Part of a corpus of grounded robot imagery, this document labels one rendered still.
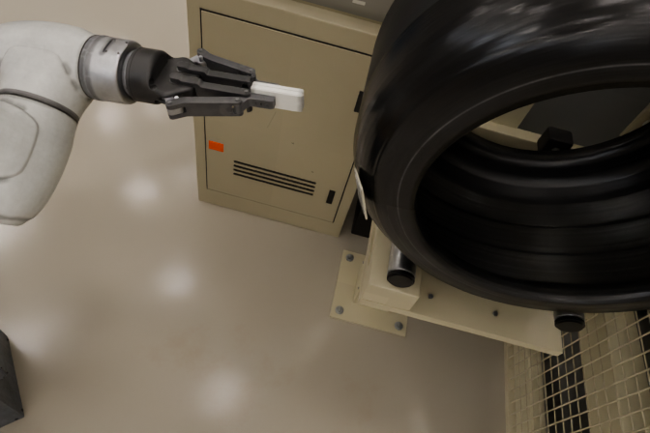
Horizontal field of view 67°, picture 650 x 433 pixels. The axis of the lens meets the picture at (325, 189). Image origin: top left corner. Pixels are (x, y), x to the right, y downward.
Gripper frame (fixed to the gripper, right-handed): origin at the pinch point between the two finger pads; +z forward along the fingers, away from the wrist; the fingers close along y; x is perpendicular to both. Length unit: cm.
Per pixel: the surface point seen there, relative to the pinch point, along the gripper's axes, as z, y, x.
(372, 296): 18.1, -10.5, 31.6
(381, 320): 26, 23, 115
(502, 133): 37.5, 24.1, 22.2
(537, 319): 48, -5, 38
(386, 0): 10, 56, 17
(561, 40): 28.0, -10.9, -21.3
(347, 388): 18, -2, 115
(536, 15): 25.8, -9.0, -22.0
